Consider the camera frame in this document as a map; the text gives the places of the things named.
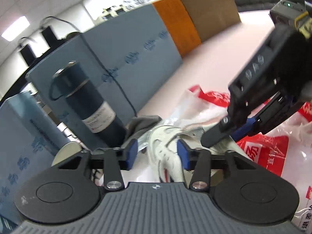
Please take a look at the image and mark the orange cardboard panel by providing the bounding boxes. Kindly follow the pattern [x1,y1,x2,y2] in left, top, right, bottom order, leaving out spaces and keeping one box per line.
[152,0,201,58]

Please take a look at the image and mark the large blue cardboard box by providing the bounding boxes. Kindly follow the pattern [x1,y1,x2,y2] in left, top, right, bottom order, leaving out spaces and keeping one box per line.
[26,5,182,150]

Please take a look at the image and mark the dark blue vacuum bottle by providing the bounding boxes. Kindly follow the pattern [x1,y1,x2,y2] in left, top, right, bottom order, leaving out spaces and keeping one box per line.
[49,61,126,147]

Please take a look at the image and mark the black white striped bowl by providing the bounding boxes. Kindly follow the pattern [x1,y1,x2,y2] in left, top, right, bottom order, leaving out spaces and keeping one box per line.
[51,142,82,166]

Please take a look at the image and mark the black cable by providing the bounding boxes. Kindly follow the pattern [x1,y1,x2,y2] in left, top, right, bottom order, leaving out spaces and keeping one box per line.
[40,16,137,117]

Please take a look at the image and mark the grey cloth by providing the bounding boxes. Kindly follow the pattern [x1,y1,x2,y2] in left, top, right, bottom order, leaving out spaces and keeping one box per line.
[122,115,162,151]

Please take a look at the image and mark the white sneaker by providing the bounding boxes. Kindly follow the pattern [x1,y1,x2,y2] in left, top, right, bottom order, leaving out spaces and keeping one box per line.
[141,123,247,185]

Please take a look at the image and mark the brown cardboard box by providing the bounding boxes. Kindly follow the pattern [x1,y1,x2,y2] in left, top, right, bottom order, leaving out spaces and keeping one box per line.
[181,0,241,42]

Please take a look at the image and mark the red white plastic bag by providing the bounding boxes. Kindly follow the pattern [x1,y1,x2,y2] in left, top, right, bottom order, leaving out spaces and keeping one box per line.
[168,86,311,233]

